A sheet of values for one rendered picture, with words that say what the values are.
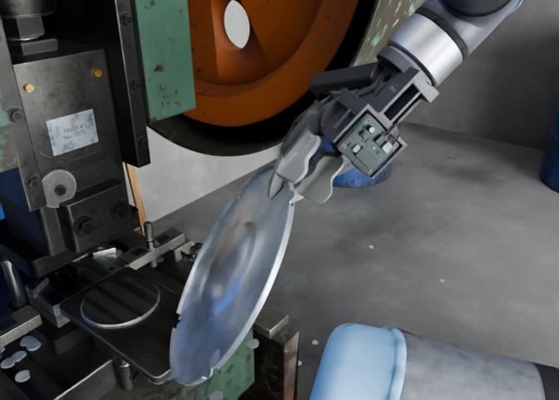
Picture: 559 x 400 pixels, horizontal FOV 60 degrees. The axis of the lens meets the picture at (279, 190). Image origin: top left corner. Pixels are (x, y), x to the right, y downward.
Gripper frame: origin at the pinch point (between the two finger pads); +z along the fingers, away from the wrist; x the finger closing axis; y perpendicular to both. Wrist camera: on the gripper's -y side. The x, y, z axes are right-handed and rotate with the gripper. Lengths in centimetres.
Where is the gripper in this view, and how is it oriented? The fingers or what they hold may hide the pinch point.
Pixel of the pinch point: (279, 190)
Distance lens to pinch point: 58.7
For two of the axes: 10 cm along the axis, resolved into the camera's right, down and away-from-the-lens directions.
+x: 6.8, 5.4, 4.9
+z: -6.8, 7.2, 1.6
